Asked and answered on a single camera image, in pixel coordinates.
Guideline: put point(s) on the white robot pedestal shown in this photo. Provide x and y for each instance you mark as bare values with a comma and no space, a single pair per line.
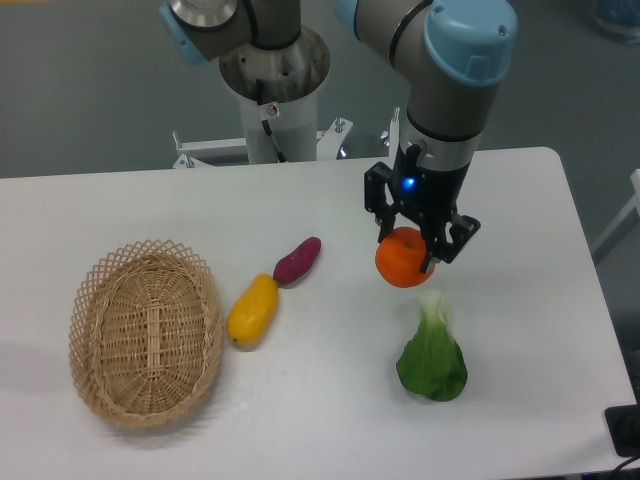
277,94

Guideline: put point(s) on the blue object top right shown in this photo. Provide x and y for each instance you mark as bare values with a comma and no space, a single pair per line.
618,19

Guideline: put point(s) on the black device at table edge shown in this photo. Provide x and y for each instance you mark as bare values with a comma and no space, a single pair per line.
623,425

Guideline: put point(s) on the green bok choy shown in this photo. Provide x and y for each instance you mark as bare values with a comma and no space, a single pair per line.
432,363

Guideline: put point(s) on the purple sweet potato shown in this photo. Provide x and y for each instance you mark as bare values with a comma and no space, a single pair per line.
293,266

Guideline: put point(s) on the yellow mango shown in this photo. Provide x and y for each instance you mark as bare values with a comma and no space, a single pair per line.
252,313

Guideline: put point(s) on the white frame at right edge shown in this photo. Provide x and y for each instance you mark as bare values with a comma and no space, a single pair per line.
619,226

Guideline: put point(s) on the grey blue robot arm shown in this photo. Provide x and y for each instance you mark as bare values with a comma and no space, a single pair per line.
453,54

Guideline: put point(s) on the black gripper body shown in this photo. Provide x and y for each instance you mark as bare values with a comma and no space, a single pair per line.
426,197

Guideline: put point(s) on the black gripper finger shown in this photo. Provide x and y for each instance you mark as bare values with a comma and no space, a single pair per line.
445,239
376,180

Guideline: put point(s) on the orange fruit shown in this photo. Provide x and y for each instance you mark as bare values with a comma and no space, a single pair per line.
399,258

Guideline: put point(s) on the woven wicker basket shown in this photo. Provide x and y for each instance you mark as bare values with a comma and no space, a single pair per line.
146,334

